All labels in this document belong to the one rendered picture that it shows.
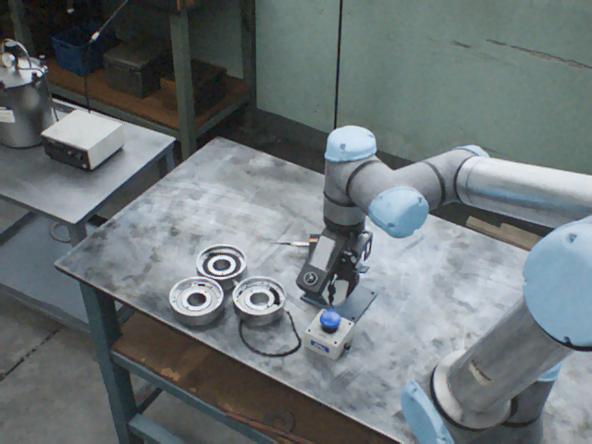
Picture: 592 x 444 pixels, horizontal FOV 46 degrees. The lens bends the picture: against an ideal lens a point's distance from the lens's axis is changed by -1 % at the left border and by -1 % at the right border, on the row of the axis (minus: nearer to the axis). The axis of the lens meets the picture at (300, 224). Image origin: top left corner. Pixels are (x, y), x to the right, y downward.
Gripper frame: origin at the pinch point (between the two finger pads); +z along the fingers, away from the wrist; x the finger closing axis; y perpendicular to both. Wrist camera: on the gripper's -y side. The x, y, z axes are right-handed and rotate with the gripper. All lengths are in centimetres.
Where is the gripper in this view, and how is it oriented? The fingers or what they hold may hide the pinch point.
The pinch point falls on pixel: (331, 303)
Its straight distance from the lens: 128.8
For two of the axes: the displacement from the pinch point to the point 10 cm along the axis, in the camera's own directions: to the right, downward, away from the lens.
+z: -0.3, 7.6, 6.4
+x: -8.6, -3.5, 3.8
